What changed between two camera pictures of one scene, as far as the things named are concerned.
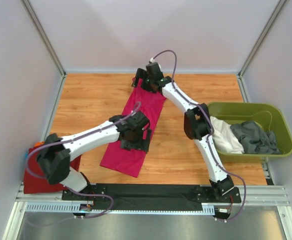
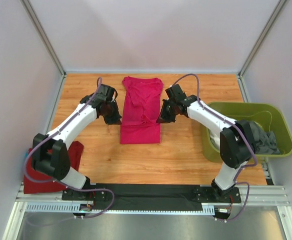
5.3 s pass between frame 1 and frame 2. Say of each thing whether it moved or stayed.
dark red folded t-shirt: stayed
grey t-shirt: stayed
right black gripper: moved
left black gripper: moved
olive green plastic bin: stayed
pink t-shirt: moved
